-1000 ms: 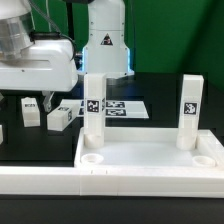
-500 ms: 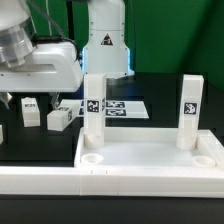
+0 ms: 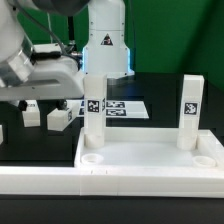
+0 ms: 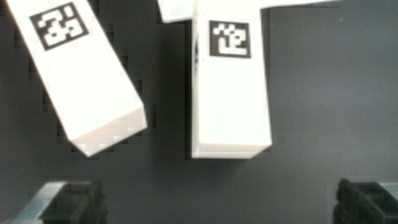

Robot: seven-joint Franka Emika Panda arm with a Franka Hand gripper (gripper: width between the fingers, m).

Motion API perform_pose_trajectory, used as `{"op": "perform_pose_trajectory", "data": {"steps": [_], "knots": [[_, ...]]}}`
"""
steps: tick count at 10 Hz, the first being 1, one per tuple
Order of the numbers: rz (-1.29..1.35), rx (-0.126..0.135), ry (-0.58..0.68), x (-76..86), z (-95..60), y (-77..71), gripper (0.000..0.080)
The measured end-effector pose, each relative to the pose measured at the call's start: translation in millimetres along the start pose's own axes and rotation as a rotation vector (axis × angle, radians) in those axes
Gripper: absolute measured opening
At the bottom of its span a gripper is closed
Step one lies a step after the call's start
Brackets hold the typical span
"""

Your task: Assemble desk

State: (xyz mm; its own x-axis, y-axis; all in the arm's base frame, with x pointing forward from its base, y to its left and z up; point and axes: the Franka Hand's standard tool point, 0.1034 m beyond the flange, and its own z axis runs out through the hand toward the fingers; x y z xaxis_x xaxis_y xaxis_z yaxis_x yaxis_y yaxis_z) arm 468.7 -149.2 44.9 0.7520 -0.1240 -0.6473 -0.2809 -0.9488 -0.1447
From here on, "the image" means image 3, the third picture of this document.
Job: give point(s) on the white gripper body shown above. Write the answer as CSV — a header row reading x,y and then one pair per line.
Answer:
x,y
49,79

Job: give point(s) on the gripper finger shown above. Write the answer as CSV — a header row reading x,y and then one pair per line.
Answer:
x,y
61,104
20,104

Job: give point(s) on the white fixture wall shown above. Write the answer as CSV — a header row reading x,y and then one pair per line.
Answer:
x,y
164,182

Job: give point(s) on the black vertical pole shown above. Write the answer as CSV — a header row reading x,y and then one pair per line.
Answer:
x,y
71,31

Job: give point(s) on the white desk tabletop tray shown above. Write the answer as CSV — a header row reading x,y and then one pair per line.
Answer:
x,y
148,147

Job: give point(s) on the fiducial marker sheet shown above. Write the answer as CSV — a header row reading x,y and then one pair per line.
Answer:
x,y
125,109

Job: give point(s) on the white block left edge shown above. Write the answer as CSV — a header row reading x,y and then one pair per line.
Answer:
x,y
1,134

